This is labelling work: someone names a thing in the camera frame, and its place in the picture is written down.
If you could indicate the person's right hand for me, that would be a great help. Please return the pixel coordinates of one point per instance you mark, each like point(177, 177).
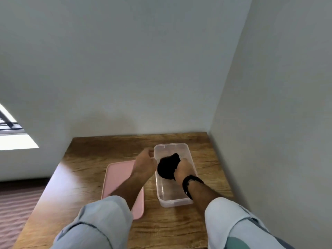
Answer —
point(183, 169)

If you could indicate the pink plastic lid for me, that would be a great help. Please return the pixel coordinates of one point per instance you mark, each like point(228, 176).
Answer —
point(116, 178)

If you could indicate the person's right forearm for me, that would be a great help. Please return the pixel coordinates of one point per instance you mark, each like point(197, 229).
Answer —
point(233, 217)

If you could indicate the person's left hand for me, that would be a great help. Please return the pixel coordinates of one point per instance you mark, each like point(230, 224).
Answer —
point(143, 163)

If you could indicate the wooden table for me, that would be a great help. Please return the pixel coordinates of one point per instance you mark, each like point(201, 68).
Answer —
point(85, 168)

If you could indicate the black cloth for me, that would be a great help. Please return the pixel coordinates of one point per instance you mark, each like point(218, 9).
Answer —
point(167, 167)

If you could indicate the clear plastic container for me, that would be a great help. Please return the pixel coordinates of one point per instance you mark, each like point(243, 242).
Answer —
point(173, 194)

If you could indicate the person's left fingers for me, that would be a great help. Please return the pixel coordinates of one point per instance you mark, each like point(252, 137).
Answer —
point(150, 152)

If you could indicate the black wristband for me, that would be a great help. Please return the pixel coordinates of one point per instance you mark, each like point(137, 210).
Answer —
point(190, 182)

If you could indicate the person's left forearm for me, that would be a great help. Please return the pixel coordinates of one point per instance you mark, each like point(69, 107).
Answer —
point(103, 212)

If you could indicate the person's right fingers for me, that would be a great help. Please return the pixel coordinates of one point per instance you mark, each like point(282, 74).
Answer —
point(183, 161)

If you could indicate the window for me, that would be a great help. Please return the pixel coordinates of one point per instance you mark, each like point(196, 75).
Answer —
point(11, 132)

